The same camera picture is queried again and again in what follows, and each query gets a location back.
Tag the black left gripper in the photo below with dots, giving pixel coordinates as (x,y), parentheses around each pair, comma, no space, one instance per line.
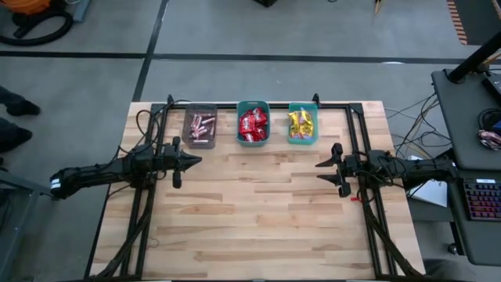
(177,164)

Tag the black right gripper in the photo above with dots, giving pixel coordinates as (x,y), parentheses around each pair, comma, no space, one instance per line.
(346,172)

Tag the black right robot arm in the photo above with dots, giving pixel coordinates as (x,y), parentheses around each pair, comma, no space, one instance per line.
(415,170)

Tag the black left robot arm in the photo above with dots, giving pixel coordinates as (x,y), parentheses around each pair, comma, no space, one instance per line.
(98,172)

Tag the grey translucent plastic bin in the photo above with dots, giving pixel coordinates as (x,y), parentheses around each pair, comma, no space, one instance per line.
(199,146)

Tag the mint green plastic bin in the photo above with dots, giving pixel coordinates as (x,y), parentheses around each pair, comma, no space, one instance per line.
(303,141)

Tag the dark teal plastic bin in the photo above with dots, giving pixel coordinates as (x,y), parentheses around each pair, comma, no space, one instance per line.
(252,104)

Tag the white paper sheet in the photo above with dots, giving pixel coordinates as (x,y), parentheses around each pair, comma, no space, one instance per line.
(430,194)

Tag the black desk caster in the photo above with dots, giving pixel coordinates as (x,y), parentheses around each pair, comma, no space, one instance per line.
(453,249)

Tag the backlit computer keyboard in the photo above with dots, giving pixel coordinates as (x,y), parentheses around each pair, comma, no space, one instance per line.
(483,199)

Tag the pink patterned pouch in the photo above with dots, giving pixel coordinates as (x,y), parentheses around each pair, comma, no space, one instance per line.
(491,141)

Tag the grey desk with keyboard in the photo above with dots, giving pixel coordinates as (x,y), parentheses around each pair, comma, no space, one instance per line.
(481,243)

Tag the thin wooden pole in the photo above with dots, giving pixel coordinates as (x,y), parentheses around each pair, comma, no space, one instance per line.
(378,6)

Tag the black floor object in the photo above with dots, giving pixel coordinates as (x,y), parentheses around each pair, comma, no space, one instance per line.
(266,2)

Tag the black desk device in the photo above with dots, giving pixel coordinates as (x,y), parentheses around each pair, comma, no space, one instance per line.
(494,88)

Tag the black monitor pole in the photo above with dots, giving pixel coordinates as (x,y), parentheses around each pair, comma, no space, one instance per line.
(475,58)

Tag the person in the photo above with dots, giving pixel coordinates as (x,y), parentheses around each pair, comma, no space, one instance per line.
(15,107)

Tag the grey metal table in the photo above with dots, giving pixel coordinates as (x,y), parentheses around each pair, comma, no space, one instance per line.
(15,219)

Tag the black floor mat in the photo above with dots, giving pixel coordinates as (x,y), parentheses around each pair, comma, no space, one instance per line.
(481,19)

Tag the orange vacuum cleaner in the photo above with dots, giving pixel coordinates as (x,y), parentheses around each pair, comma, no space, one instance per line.
(27,6)

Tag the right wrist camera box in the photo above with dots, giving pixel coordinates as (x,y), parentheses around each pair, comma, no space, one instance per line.
(351,160)

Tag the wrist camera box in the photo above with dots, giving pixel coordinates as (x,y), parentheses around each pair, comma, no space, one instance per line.
(168,150)
(351,160)

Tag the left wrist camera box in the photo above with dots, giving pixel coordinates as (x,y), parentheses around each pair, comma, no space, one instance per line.
(168,150)

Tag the black aluminium table frame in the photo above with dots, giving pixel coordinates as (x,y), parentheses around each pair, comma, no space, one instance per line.
(227,105)

